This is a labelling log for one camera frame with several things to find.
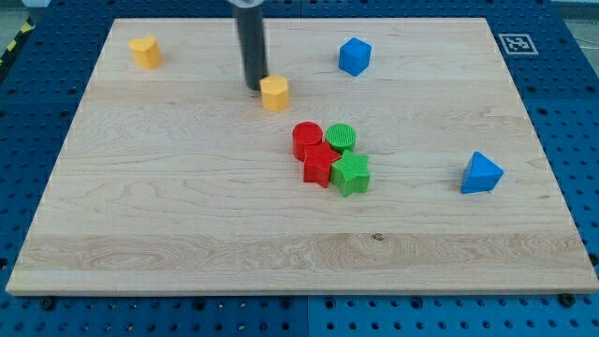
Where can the blue cube block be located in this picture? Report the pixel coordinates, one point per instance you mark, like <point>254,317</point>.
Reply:
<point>354,56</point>

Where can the red star block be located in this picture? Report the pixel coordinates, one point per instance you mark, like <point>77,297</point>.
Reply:
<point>317,164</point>

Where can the black white fiducial marker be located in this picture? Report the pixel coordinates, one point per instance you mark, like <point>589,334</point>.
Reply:
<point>517,44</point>

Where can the yellow hexagon block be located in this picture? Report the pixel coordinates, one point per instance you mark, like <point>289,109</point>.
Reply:
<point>274,91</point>

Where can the blue triangle block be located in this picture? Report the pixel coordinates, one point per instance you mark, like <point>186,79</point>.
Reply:
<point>480,175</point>

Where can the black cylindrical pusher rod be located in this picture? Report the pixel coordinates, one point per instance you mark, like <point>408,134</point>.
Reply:
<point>251,33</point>

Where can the wooden board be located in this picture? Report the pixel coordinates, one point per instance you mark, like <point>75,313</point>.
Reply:
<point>174,181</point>

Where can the green cylinder block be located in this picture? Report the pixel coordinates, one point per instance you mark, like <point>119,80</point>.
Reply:
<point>341,137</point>

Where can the yellow heart block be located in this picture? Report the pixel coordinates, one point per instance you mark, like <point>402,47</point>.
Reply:
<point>145,52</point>

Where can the silver rod mount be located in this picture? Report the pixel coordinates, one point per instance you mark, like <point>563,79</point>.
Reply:
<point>246,3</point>

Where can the red cylinder block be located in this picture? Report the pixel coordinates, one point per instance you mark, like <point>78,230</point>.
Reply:
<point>305,135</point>

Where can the green star block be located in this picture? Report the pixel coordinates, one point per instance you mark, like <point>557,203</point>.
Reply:
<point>350,173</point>

